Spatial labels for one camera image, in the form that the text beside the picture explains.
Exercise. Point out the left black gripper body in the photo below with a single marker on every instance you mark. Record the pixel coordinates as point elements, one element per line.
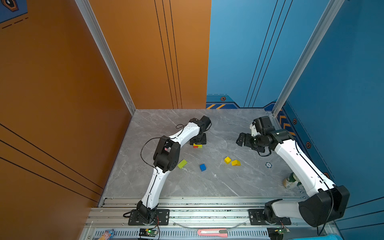
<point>199,140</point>

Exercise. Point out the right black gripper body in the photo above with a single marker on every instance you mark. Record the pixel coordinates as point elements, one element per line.
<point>255,142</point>

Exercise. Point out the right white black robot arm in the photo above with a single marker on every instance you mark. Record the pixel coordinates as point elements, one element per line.
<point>326,201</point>

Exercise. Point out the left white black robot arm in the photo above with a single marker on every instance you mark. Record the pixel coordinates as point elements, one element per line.
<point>166,158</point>

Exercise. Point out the yellow wedge block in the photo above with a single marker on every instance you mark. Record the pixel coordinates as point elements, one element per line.
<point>236,163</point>

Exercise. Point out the blue wood block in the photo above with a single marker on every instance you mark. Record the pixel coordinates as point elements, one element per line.
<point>203,167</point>

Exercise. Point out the yellow cube block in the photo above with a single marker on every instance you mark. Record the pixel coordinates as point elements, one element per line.
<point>227,160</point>

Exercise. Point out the right small circuit board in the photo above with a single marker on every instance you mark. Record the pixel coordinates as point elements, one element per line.
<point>282,231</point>

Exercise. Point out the pink utility knife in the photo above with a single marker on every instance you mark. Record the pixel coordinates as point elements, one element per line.
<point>222,233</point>

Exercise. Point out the green circuit board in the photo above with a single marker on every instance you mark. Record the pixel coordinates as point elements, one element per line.
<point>148,234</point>

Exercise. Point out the colourful snack wrapper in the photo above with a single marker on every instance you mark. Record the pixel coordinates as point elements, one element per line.
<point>107,235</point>

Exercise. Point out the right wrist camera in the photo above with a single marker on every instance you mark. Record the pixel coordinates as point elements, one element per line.
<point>261,126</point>

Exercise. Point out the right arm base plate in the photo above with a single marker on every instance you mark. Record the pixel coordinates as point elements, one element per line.
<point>256,216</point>

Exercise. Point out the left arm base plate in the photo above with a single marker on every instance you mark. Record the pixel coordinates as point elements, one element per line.
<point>161,218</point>

